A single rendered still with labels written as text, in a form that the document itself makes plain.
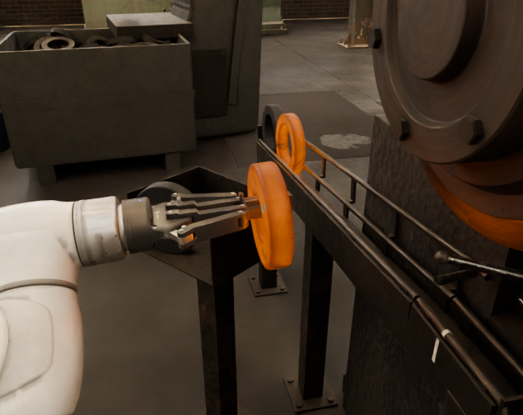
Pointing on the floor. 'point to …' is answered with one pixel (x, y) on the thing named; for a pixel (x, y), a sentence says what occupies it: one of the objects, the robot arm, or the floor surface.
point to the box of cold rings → (93, 97)
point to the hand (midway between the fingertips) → (268, 205)
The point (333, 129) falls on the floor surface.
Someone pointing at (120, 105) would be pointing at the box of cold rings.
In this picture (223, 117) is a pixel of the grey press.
